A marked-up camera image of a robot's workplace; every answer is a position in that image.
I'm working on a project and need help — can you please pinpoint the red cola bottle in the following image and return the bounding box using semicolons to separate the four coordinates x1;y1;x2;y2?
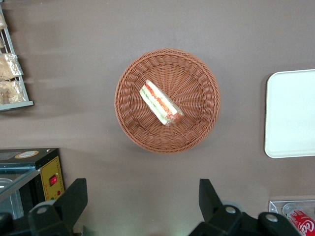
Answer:
282;203;315;236

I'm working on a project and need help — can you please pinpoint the round brown wicker basket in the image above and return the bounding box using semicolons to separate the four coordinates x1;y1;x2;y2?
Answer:
114;48;221;155

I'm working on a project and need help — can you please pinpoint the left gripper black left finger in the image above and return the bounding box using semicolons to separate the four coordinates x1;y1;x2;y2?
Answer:
28;178;88;236

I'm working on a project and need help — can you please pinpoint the cream rectangular tray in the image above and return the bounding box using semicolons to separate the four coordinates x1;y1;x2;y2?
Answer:
264;69;315;159

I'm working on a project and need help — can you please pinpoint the clear bag of snacks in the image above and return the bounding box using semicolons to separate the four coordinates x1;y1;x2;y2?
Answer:
0;80;27;105
0;53;24;82

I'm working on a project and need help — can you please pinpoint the triangle sandwich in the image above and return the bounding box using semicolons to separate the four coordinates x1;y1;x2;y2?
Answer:
139;79;185;127

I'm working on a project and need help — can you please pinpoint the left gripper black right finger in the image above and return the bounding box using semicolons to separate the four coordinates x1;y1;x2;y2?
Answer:
189;178;261;236

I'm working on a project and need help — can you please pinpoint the black glass food warmer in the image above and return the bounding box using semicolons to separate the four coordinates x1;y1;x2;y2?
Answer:
0;147;65;222

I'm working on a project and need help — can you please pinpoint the clear acrylic bottle rack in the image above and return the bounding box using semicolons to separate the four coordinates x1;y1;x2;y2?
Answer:
269;200;315;236

